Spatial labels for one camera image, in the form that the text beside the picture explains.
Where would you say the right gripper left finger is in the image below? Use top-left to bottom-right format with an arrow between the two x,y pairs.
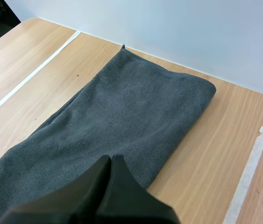
0,155 -> 112,224

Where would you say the dark grey towel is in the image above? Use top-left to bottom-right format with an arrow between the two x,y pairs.
0,44 -> 217,224

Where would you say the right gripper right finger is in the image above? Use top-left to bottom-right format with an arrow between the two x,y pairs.
93,154 -> 182,224

